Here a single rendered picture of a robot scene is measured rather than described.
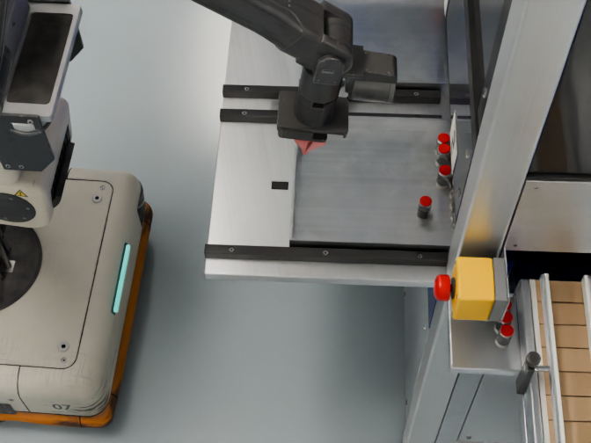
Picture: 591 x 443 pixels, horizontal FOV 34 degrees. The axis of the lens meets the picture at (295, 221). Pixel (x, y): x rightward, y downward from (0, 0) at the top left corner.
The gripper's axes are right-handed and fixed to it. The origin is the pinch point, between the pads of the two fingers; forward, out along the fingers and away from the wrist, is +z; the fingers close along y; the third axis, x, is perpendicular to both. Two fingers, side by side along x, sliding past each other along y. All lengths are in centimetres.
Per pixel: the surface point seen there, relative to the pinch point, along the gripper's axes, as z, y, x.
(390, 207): 18.2, 17.3, 2.4
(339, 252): 17.5, 8.5, -7.7
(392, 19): 18, 18, 46
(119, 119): 116, -42, 86
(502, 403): 64, 50, -13
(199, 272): 112, -14, 35
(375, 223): 18.5, 14.7, -0.9
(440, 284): 4.2, 21.3, -19.0
